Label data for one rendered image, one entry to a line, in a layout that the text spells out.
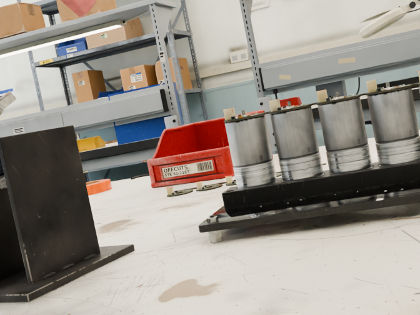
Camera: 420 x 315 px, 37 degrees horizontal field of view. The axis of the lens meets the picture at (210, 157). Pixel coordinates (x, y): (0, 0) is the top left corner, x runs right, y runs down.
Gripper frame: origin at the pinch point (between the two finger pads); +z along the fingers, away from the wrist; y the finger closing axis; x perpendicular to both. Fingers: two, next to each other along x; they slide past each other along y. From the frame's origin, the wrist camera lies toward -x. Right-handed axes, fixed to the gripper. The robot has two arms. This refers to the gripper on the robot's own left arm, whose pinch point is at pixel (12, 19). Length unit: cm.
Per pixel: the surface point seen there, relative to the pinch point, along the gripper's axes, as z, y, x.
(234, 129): 10.8, -8.2, -1.5
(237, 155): 12.1, -8.1, -0.6
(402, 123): 13.2, -17.2, -2.6
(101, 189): 29.1, 24.2, -19.1
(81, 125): 113, 174, -164
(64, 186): 7.4, -1.7, 5.7
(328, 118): 11.9, -13.4, -2.4
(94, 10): 75, 159, -199
